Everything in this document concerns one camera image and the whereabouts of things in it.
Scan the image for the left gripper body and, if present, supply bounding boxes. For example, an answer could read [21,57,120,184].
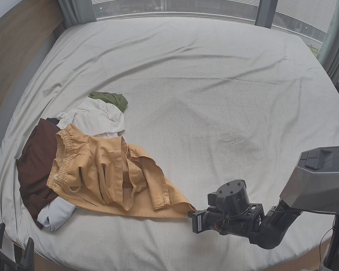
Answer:
[0,245,31,271]

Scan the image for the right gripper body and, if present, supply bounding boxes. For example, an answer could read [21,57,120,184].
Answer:
[188,207,227,234]

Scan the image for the tan shorts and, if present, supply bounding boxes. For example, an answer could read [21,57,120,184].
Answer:
[47,123,198,218]

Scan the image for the bed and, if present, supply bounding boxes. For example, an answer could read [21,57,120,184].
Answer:
[0,0,339,271]

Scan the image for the pale blue garment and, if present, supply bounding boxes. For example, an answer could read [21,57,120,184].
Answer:
[37,196,77,232]

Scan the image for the brown garment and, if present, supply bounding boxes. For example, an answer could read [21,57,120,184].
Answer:
[15,118,74,230]

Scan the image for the cream white garment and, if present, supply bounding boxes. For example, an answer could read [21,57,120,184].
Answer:
[56,98,126,139]

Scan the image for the green garment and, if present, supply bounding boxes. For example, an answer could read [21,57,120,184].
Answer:
[88,91,128,113]

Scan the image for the blue-green curtain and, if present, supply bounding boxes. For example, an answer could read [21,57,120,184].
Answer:
[51,0,98,30]
[316,0,339,84]

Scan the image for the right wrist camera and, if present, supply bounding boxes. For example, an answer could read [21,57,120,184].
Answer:
[207,191,218,208]

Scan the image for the black cable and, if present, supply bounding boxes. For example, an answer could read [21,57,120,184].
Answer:
[319,225,337,266]

